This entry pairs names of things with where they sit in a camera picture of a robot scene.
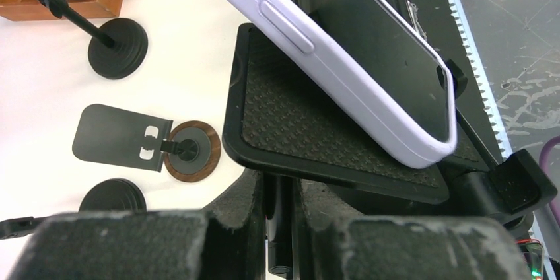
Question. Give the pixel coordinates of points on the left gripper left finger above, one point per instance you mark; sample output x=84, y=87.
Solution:
x=224, y=240

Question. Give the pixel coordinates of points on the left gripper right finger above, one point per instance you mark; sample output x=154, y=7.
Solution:
x=333, y=240

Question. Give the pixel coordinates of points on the black folding stand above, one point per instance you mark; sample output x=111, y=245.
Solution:
x=279, y=124

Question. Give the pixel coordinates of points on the black round-base stand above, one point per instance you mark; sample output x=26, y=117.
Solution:
x=190, y=151

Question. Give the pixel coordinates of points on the black phone stand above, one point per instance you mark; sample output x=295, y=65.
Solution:
x=116, y=49
x=116, y=194

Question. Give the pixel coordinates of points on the smartphone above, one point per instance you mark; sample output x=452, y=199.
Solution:
x=374, y=65

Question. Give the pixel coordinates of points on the white slotted cable duct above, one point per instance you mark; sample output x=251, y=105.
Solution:
x=490, y=106

